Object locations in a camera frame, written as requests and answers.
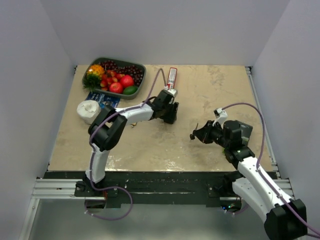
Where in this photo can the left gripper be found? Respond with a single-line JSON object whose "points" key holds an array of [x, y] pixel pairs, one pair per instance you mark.
{"points": [[172, 116]]}

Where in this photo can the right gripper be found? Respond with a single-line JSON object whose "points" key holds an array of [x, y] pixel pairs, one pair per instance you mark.
{"points": [[203, 134]]}

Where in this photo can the black key bunch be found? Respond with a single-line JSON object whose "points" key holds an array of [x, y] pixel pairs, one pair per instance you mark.
{"points": [[192, 135]]}

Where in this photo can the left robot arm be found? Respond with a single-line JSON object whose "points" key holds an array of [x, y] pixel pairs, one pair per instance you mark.
{"points": [[107, 128]]}

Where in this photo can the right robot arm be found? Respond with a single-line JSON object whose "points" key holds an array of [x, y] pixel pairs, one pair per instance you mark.
{"points": [[283, 217]]}

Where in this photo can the red toothpaste box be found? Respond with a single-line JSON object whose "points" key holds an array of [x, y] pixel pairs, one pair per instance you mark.
{"points": [[171, 79]]}

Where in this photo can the green black box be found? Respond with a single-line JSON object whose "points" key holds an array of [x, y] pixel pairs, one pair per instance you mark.
{"points": [[245, 132]]}

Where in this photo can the green avocado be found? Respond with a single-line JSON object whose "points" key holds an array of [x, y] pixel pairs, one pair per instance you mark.
{"points": [[130, 90]]}

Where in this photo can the dark grape bunch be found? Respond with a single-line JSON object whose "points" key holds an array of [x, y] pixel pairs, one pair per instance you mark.
{"points": [[116, 70]]}

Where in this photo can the red apple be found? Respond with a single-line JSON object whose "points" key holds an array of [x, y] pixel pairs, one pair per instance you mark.
{"points": [[126, 81], [116, 88]]}

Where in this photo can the blue card package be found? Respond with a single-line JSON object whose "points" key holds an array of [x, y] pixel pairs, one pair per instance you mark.
{"points": [[103, 99]]}

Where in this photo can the white tissue roll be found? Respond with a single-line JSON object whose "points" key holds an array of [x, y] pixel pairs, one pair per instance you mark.
{"points": [[88, 110]]}

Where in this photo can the orange pineapple toy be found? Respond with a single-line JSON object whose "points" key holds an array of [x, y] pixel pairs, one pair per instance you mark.
{"points": [[93, 77]]}

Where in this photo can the green fruit tray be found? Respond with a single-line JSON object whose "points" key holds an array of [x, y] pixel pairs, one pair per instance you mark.
{"points": [[107, 81]]}

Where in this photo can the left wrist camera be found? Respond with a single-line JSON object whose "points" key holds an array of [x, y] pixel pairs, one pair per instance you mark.
{"points": [[171, 91]]}

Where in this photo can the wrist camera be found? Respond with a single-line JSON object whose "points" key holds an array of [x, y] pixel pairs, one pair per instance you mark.
{"points": [[220, 116], [171, 91]]}

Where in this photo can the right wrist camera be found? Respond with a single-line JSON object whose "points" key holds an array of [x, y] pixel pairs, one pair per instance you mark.
{"points": [[220, 116]]}

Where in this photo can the black base frame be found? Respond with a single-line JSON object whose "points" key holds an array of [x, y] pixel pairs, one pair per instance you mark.
{"points": [[152, 188]]}

